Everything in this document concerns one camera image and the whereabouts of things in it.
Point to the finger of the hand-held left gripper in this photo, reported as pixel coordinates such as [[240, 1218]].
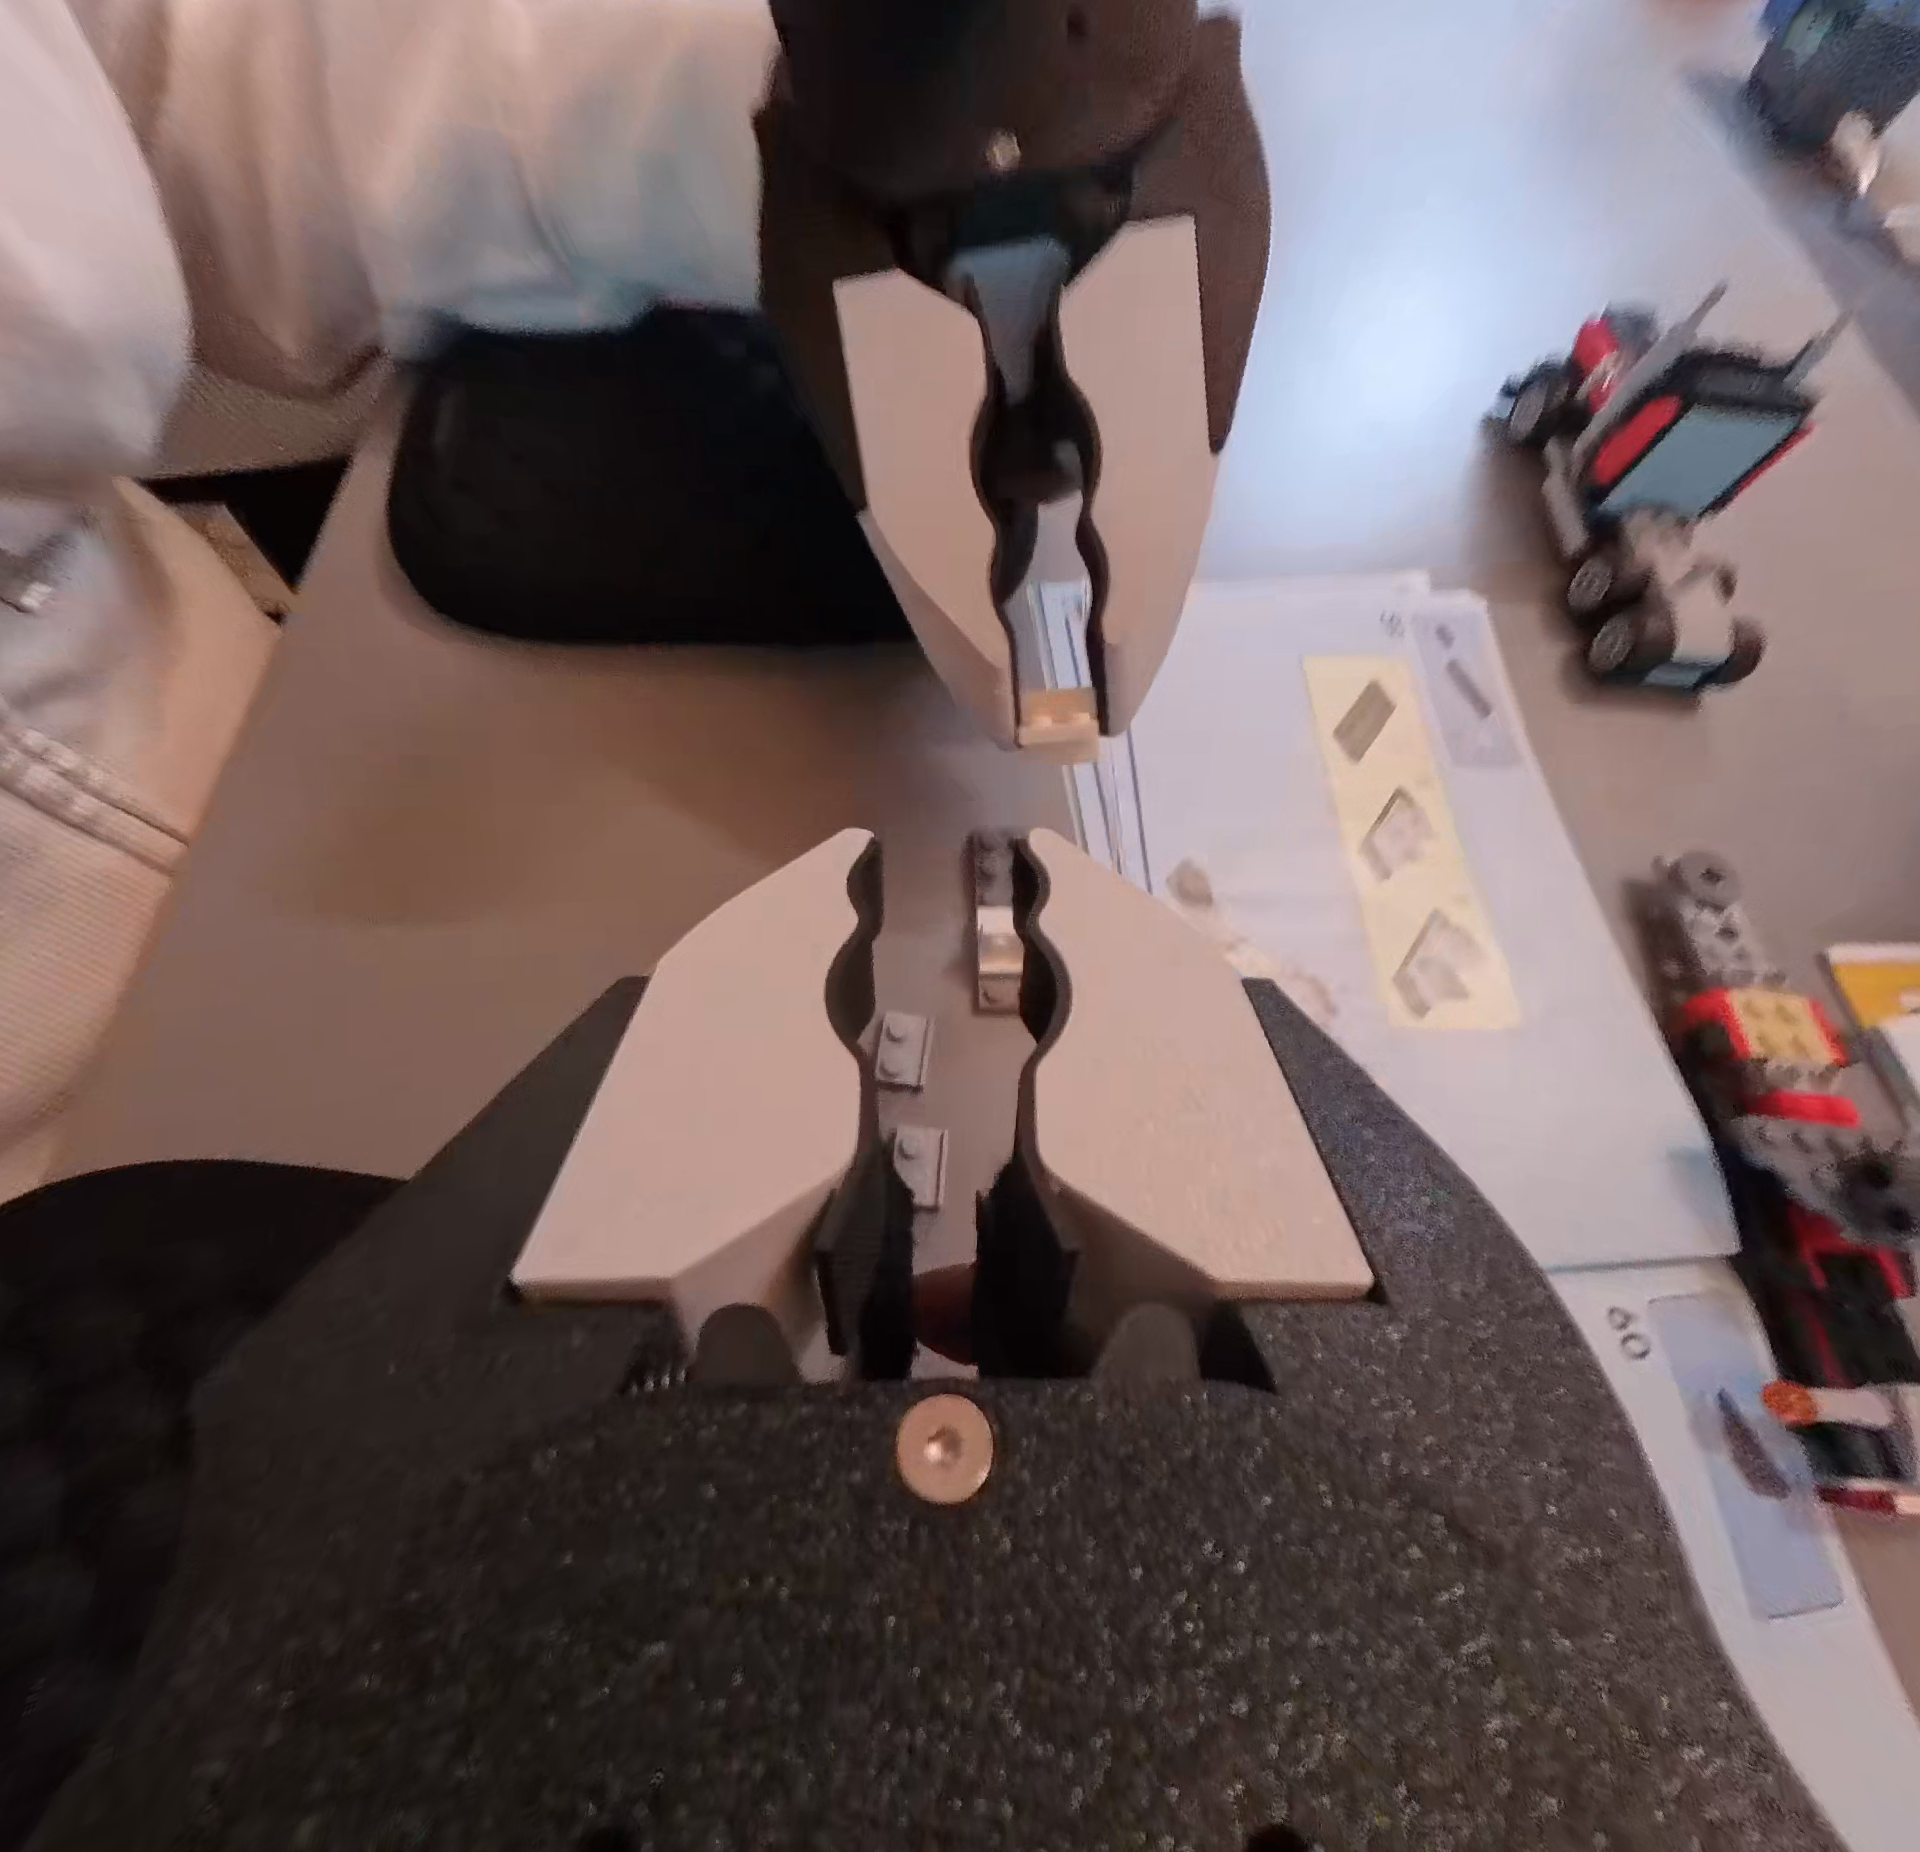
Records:
[[914, 456], [1148, 427]]

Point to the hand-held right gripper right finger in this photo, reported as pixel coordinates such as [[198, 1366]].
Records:
[[1186, 1118]]

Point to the closed instruction booklet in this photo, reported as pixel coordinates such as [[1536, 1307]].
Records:
[[1873, 995]]

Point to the small grey lego plate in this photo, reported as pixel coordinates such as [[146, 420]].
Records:
[[906, 1047], [917, 1162]]

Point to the white lego bracket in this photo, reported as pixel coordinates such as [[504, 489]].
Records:
[[999, 939], [1053, 720]]

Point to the black padded cushion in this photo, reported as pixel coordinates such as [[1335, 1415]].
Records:
[[631, 487]]

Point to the dark cloth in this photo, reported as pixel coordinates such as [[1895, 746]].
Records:
[[91, 1432]]

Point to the open instruction booklet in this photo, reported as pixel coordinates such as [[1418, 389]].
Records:
[[1560, 1101]]

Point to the red black lego truck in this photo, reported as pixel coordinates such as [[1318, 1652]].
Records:
[[1696, 449]]

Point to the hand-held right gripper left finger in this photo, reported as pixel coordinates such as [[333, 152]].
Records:
[[706, 1118]]

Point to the dark grey lego plate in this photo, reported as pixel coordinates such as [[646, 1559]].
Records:
[[990, 865]]

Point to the red grey lego model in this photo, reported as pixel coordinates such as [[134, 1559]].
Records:
[[1771, 1026]]

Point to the person's left forearm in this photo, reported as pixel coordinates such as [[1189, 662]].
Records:
[[376, 158]]

